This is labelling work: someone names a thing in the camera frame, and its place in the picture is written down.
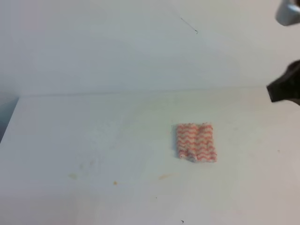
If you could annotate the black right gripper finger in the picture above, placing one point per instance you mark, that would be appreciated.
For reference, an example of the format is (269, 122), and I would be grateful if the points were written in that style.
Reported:
(287, 86)

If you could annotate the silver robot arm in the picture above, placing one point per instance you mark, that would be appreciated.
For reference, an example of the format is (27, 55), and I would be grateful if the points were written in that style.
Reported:
(288, 14)

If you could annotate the pink white striped rag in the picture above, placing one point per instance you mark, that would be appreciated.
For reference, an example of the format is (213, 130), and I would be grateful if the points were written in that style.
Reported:
(195, 142)

